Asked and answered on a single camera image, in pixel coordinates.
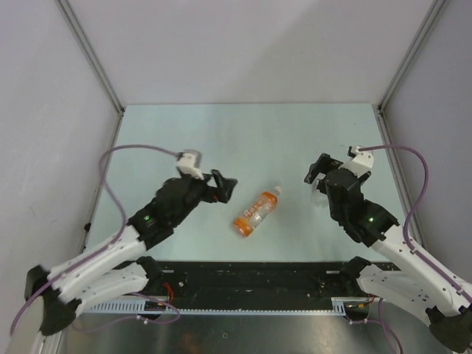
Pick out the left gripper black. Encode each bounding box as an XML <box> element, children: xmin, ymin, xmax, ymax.
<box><xmin>172</xmin><ymin>169</ymin><xmax>235</xmax><ymax>225</ymax></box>

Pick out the orange label bottle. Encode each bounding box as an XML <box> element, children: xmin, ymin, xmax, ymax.
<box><xmin>232</xmin><ymin>189</ymin><xmax>278</xmax><ymax>237</ymax></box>

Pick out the blue label water bottle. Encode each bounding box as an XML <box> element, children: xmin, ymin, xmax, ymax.
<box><xmin>311</xmin><ymin>187</ymin><xmax>328</xmax><ymax>207</ymax></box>

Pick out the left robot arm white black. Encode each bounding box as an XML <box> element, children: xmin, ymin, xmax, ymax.
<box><xmin>24</xmin><ymin>170</ymin><xmax>237</xmax><ymax>336</ymax></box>

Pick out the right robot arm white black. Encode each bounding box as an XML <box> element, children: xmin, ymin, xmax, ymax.
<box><xmin>304</xmin><ymin>148</ymin><xmax>471</xmax><ymax>353</ymax></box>

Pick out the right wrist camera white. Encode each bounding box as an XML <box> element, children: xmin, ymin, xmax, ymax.
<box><xmin>343</xmin><ymin>145</ymin><xmax>375</xmax><ymax>177</ymax></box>

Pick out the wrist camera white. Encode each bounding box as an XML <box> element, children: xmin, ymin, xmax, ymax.
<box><xmin>343</xmin><ymin>145</ymin><xmax>375</xmax><ymax>177</ymax></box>
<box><xmin>176</xmin><ymin>149</ymin><xmax>204</xmax><ymax>180</ymax></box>

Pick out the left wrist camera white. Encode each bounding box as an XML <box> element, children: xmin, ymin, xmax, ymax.
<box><xmin>176</xmin><ymin>149</ymin><xmax>204</xmax><ymax>180</ymax></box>

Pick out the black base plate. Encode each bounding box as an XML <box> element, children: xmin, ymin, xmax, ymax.
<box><xmin>142</xmin><ymin>261</ymin><xmax>372</xmax><ymax>310</ymax></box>

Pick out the grey slotted cable duct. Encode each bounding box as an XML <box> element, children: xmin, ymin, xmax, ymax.
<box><xmin>83</xmin><ymin>298</ymin><xmax>355</xmax><ymax>316</ymax></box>

